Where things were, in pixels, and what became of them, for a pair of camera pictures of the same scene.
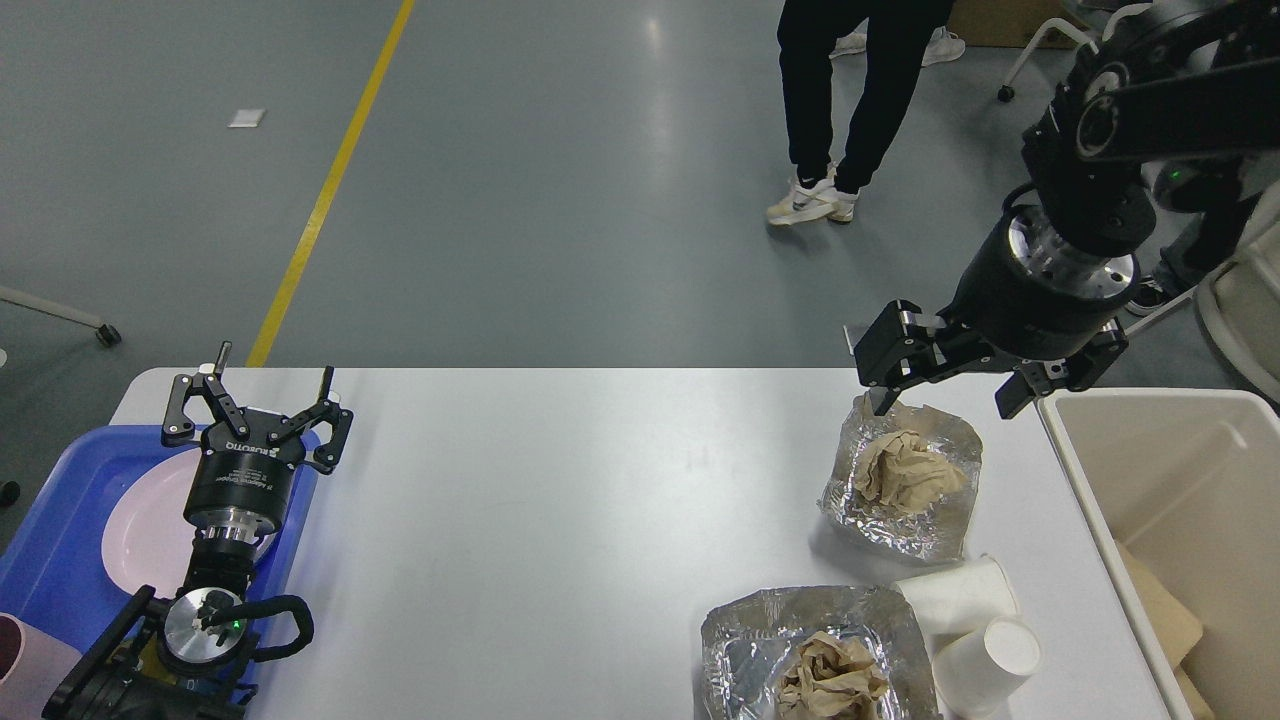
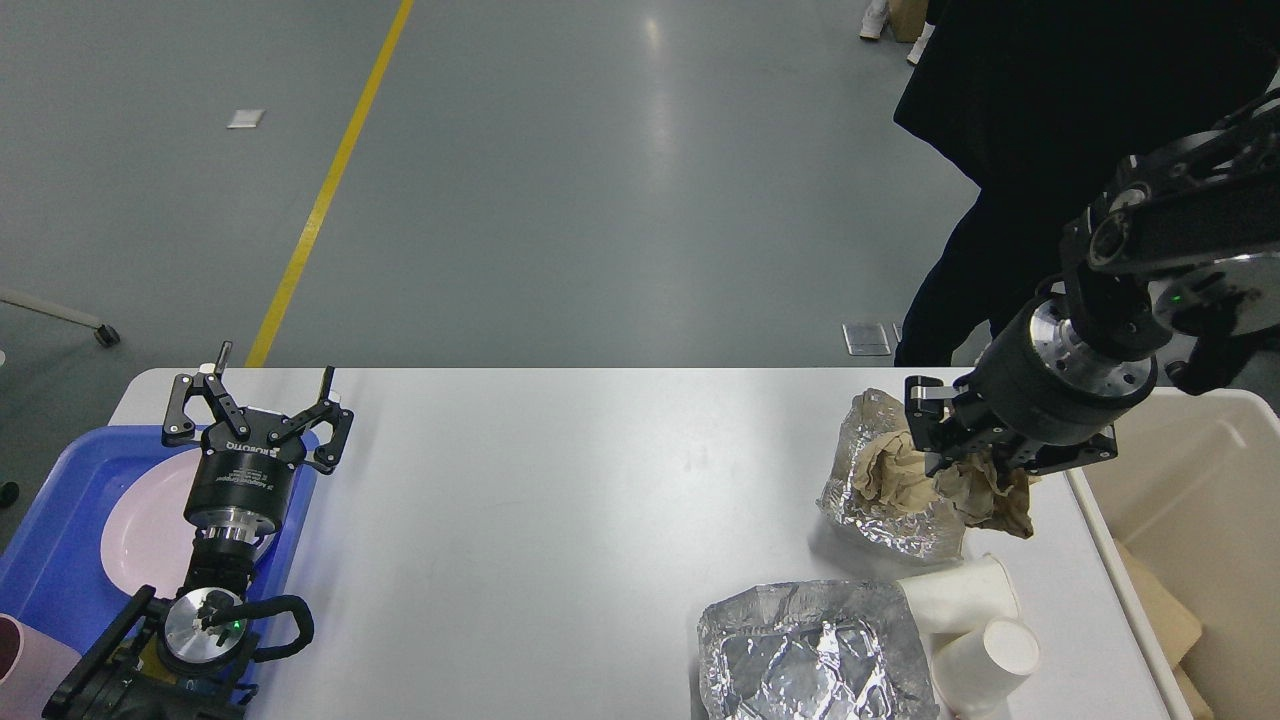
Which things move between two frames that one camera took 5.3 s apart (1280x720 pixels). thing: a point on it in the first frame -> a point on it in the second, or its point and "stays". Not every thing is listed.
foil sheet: x=935 y=532 stays
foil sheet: x=748 y=639 stays
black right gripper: x=1029 y=296 -> x=1039 y=380
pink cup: x=34 y=664 stays
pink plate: x=146 y=535 stays
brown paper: x=830 y=680 -> x=988 y=500
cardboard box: x=1013 y=23 -> x=908 y=18
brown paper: x=899 y=470 stays
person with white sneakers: x=945 y=45 -> x=875 y=15
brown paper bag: x=1177 y=627 stays
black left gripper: x=240 y=487 stays
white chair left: x=105 y=333 stays
